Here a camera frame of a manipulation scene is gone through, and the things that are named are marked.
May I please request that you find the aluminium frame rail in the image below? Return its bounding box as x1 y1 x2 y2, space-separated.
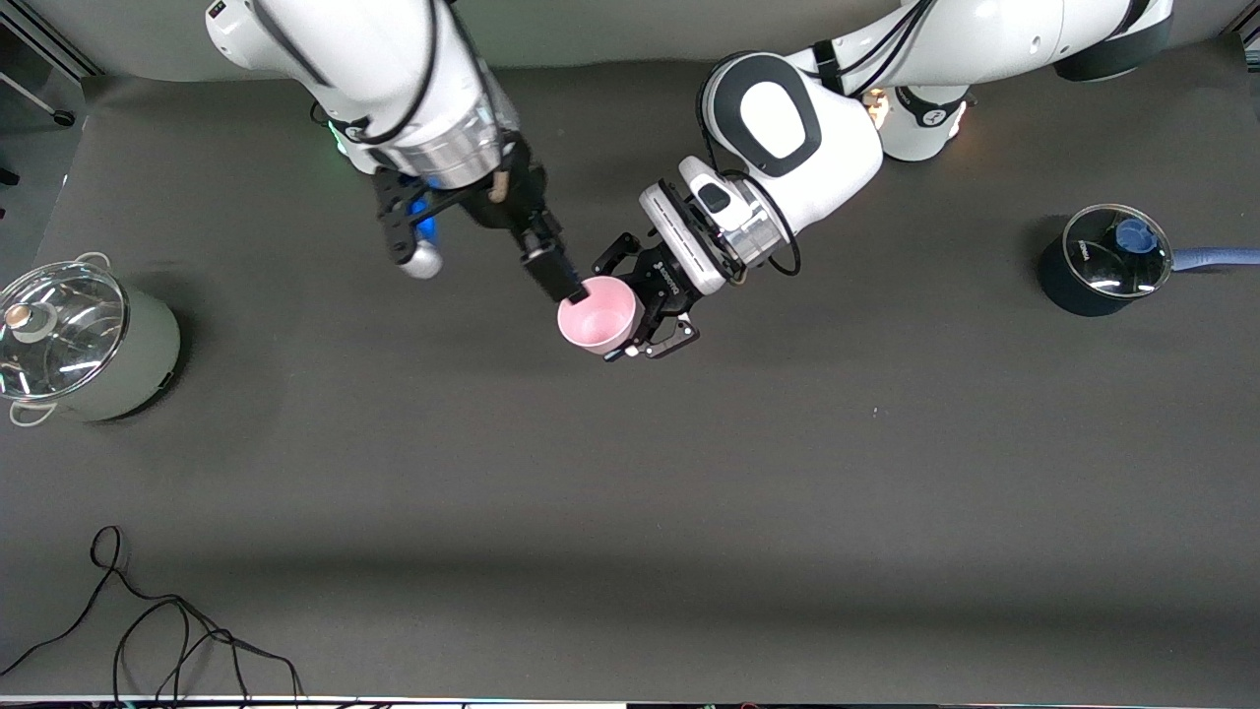
0 0 104 80

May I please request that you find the glass lid blue knob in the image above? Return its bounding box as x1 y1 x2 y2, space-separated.
1063 204 1174 298

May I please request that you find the glass pot lid steel knob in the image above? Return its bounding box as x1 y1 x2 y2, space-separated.
0 261 131 403

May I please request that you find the pink plastic cup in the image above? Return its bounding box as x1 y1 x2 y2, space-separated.
557 276 646 357

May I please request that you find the pale green cooking pot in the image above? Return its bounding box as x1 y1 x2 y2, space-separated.
0 253 183 426

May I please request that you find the thin black loose cable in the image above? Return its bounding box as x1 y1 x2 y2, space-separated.
0 525 302 706

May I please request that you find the dark blue saucepan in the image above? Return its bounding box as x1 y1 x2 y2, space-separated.
1039 204 1260 318

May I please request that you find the dark grey table mat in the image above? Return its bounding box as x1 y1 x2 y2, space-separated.
0 39 1260 704

